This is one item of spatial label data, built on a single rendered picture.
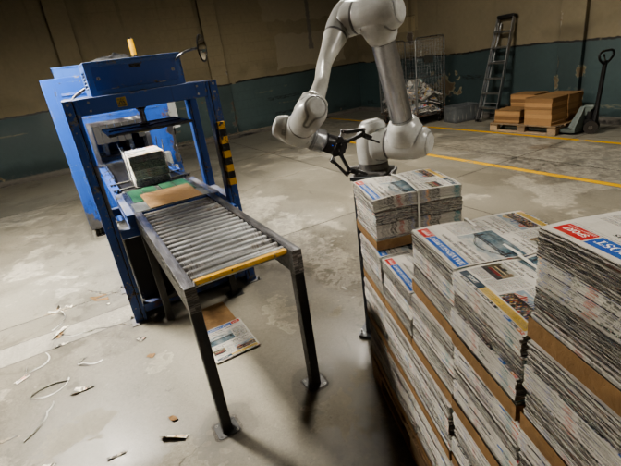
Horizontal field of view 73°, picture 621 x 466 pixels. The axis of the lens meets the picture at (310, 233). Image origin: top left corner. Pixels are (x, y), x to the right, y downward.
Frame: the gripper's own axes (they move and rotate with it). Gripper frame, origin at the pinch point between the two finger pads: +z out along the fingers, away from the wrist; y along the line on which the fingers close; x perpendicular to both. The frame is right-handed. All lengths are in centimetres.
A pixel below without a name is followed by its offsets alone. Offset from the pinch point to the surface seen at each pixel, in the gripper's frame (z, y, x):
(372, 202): 2.7, 15.0, 13.9
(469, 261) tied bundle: 8, 11, 74
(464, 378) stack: 16, 40, 83
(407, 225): 20.6, 19.8, 13.1
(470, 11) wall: 356, -274, -704
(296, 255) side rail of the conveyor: -12, 54, -11
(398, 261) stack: 17.5, 32.1, 24.2
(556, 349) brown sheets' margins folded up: 1, 11, 114
